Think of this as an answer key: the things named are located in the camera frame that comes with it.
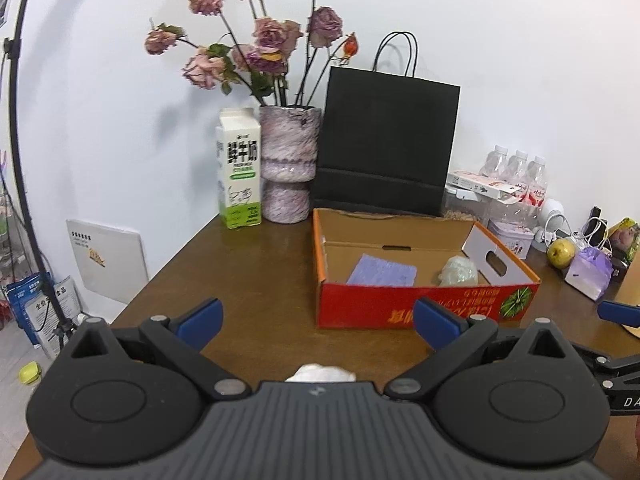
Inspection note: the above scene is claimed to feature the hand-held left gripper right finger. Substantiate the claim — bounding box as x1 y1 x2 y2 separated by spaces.
384 297 571 402

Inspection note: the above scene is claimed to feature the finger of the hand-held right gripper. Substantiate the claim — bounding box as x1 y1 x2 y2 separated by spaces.
597 300 640 328
570 342 640 387

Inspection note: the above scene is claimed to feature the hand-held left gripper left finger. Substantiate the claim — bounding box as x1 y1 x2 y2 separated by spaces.
70 297 251 402

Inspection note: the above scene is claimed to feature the red cardboard box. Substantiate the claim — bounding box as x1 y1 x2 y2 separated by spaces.
312 207 542 330

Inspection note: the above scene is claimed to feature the purple tissue packet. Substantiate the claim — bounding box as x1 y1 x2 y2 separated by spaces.
564 246 614 302

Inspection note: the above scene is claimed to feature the crumpled clear plastic bag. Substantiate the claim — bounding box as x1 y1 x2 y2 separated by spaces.
438 255 481 287

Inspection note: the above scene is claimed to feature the colourful snack bag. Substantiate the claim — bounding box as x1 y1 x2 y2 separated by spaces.
602 217 640 267

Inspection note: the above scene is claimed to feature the purple cloth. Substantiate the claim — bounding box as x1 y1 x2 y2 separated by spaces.
346 254 418 288

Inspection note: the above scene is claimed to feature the green apple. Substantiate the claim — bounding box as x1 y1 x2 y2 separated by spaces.
546 238 577 269

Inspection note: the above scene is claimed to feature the small black device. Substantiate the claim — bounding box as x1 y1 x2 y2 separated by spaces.
585 206 604 242

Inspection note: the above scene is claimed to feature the pale printed tin box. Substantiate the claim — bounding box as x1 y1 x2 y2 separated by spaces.
487 218 540 261

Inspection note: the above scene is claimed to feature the white crumpled tissue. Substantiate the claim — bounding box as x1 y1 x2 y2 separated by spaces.
286 363 359 384

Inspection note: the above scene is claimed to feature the flat white carton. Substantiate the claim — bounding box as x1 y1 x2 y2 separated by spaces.
446 170 522 200

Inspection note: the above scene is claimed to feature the clear water bottle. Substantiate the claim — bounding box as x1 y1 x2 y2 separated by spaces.
479 145 511 181
520 156 550 207
500 150 530 187

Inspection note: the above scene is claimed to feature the white green milk carton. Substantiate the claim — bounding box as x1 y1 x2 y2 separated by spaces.
215 107 263 230

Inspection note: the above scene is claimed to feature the blue printed bag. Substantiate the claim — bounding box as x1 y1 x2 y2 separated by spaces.
5 272 83 357

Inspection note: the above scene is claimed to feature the black paper bag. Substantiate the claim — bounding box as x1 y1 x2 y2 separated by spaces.
310 31 461 217

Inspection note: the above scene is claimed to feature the purple mottled vase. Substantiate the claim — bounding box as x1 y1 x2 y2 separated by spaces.
258 105 323 223

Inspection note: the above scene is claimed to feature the black light stand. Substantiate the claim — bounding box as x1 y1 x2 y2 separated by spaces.
2 0 81 361

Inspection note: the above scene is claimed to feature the dried pink rose bouquet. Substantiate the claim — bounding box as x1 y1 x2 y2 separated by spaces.
145 0 359 107

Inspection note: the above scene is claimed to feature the wire rack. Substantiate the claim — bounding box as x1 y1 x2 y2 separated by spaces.
0 150 32 281

